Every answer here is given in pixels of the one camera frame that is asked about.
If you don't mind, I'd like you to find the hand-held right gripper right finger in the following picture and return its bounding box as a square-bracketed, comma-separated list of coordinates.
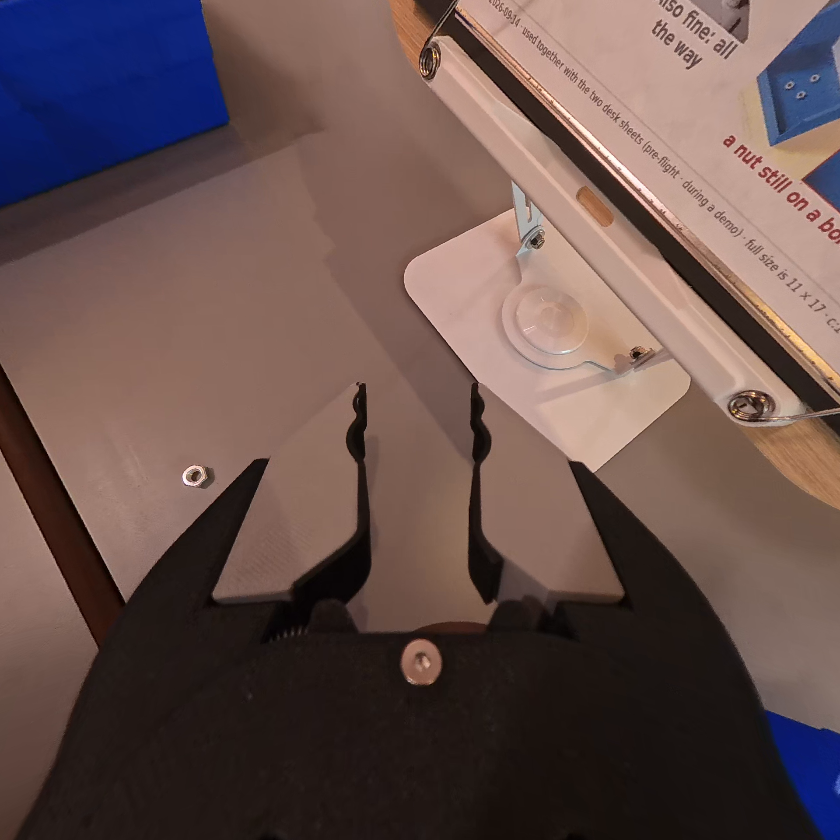
[466, 381, 627, 606]

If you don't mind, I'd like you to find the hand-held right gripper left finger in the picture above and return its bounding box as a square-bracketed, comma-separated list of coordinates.
[210, 381, 375, 602]

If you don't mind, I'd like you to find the clear round swivel disc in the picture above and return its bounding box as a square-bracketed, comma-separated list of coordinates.
[501, 285, 593, 360]

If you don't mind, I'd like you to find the white holder ledge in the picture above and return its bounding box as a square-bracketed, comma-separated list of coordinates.
[419, 35, 806, 429]

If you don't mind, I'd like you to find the blue plastic bin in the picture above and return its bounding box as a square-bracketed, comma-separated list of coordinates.
[0, 0, 231, 209]
[763, 710, 840, 840]

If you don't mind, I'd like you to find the printed instruction sheet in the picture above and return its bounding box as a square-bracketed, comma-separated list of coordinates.
[458, 0, 840, 370]

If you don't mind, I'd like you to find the metal spring wire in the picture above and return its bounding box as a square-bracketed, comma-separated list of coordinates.
[726, 390, 840, 423]
[418, 0, 462, 81]

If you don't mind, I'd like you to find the black backing frame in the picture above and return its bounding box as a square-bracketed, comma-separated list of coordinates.
[419, 0, 840, 396]

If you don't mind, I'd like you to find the metal stand bracket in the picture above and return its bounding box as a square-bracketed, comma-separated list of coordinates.
[511, 182, 547, 258]

